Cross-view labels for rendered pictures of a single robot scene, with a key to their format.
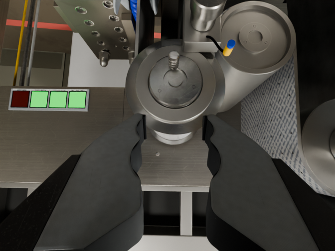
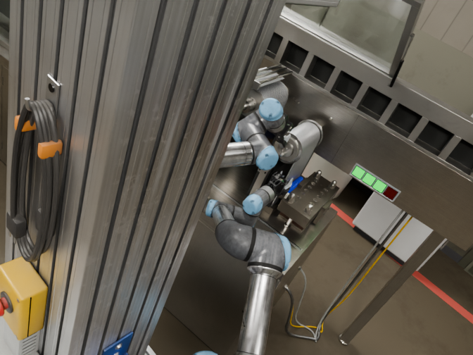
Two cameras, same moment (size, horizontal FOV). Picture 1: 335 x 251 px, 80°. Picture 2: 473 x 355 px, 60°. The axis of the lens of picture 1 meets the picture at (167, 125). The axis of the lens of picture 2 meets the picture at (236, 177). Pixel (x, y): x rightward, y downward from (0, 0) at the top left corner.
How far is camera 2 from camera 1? 1.59 m
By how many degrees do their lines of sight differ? 33
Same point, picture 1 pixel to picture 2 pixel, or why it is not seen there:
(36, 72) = not seen: outside the picture
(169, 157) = (325, 113)
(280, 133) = not seen: hidden behind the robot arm
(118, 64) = (389, 205)
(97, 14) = (310, 195)
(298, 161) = not seen: hidden behind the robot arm
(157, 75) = (288, 153)
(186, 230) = (336, 70)
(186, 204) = (329, 84)
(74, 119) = (366, 163)
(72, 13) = (320, 202)
